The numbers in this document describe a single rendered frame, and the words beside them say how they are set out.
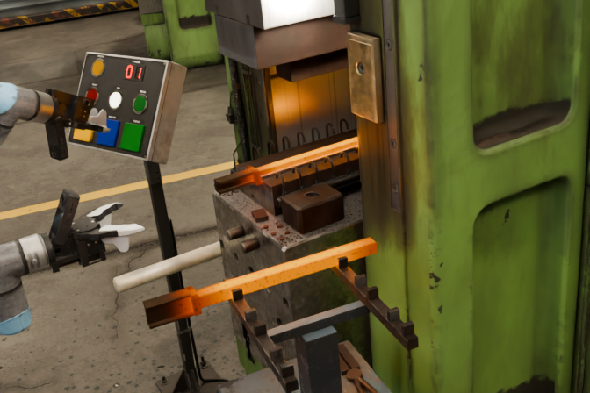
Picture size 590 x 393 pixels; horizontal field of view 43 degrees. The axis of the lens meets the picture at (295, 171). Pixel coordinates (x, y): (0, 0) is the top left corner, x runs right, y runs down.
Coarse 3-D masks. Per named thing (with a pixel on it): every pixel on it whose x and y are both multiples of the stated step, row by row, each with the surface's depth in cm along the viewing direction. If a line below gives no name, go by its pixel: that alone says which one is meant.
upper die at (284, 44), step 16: (224, 32) 171; (240, 32) 164; (256, 32) 158; (272, 32) 160; (288, 32) 162; (304, 32) 164; (320, 32) 166; (336, 32) 168; (224, 48) 174; (240, 48) 166; (256, 48) 160; (272, 48) 161; (288, 48) 163; (304, 48) 165; (320, 48) 168; (336, 48) 170; (256, 64) 161; (272, 64) 163
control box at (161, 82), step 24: (120, 72) 213; (144, 72) 208; (168, 72) 204; (120, 96) 211; (144, 96) 206; (168, 96) 206; (120, 120) 211; (144, 120) 206; (168, 120) 207; (72, 144) 221; (96, 144) 215; (144, 144) 204; (168, 144) 209
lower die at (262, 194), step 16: (320, 144) 194; (256, 160) 191; (272, 160) 187; (320, 160) 183; (336, 160) 183; (352, 160) 182; (272, 176) 178; (288, 176) 177; (304, 176) 176; (320, 176) 179; (336, 176) 181; (256, 192) 181; (272, 192) 173; (288, 192) 175; (272, 208) 176
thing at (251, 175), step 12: (336, 144) 188; (348, 144) 188; (300, 156) 183; (312, 156) 183; (252, 168) 177; (264, 168) 178; (276, 168) 179; (216, 180) 174; (228, 180) 173; (240, 180) 176; (252, 180) 178
